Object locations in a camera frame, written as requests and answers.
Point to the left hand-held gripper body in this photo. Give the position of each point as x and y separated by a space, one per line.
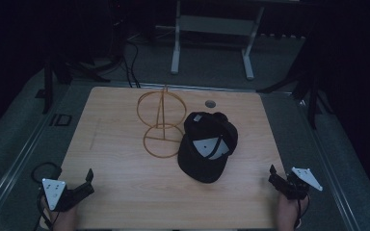
55 192

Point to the black rectangular floor bracket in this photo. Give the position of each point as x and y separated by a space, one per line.
61 120

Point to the white metal desk frame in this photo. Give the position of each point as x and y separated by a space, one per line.
213 25

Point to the person's left hand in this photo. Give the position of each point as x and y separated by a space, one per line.
65 219

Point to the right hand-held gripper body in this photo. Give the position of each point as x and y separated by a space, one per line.
297 184

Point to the black baseball cap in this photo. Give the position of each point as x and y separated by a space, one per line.
202 160

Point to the black tripod stand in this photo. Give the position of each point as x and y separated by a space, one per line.
311 96
49 86

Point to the person's right hand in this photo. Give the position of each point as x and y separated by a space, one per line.
287 213

